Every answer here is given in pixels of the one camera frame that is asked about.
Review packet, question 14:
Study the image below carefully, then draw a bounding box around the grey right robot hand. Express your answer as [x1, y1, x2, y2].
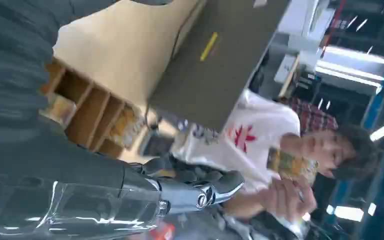
[0, 114, 246, 240]

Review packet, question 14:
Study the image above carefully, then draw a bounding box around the person's hand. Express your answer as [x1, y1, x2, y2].
[257, 178, 318, 223]

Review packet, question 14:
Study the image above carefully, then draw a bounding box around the long ceiling light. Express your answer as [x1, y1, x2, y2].
[322, 45, 384, 66]
[315, 60, 384, 88]
[325, 204, 365, 223]
[369, 120, 384, 142]

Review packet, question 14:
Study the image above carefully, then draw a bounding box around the person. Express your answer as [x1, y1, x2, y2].
[279, 96, 339, 137]
[169, 88, 382, 240]

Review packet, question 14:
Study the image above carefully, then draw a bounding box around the card stack in box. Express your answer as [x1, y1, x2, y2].
[108, 105, 145, 149]
[40, 93, 78, 129]

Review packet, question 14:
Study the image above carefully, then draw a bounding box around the black device on desk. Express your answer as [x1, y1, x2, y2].
[138, 131, 176, 157]

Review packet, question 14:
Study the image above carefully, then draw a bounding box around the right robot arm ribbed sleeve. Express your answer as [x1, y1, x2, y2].
[0, 0, 120, 135]

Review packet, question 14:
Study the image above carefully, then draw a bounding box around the blue steel column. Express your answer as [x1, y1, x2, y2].
[360, 49, 384, 133]

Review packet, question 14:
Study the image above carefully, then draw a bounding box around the white background table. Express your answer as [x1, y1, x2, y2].
[273, 0, 336, 99]

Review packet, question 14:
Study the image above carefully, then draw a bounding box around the yellow floor tape strip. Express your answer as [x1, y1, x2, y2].
[199, 31, 219, 62]

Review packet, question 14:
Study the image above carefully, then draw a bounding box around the red pole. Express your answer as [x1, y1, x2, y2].
[320, 0, 348, 59]

